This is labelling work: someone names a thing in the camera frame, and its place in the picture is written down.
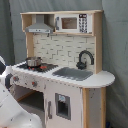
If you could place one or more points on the white toy microwave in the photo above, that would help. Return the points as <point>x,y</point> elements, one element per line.
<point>73,23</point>

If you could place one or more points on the silver toy pot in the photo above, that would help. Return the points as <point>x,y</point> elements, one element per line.
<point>33,61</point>

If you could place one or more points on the grey range hood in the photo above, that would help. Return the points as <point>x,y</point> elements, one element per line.
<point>40,26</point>

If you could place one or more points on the grey toy sink basin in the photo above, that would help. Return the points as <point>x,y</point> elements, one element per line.
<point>72,73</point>

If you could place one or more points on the white wooden toy kitchen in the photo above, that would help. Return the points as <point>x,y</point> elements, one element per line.
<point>62,49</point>

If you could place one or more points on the black toy stovetop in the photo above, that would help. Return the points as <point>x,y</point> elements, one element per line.
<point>43,67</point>

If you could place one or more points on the red right stove knob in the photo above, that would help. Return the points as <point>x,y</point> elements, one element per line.
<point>34,83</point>

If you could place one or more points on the black toy faucet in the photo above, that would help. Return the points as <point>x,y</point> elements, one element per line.
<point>82,63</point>

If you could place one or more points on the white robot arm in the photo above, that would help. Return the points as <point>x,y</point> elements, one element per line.
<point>5,73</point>

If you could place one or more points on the white fridge door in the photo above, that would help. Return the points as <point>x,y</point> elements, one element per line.
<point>63,106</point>

